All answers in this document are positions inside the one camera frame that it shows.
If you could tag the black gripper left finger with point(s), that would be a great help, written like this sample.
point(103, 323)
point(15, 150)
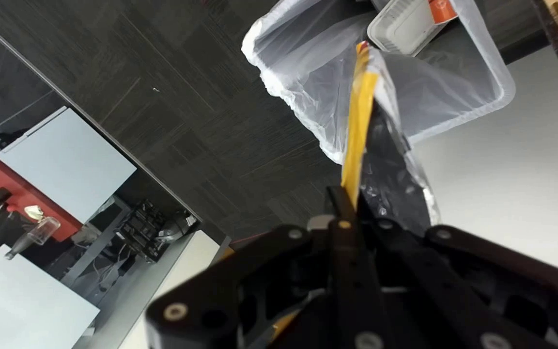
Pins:
point(343, 292)

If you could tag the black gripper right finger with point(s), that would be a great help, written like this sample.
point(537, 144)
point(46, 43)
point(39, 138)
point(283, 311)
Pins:
point(473, 292)

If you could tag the yellow Fritos snack pack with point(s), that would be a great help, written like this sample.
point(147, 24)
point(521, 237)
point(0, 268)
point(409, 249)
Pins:
point(356, 129)

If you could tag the grey rectangular waste bin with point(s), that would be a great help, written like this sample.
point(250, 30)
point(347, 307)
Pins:
point(498, 98)

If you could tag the white plastic food tray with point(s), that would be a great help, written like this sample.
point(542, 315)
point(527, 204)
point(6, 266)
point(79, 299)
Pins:
point(407, 30)

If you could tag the small orange trash item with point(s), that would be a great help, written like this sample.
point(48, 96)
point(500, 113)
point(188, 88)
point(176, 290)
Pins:
point(440, 10)

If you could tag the white flat panel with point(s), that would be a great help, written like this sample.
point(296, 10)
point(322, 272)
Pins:
point(66, 162)
point(19, 303)

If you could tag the red box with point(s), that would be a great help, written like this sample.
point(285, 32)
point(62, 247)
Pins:
point(14, 187)

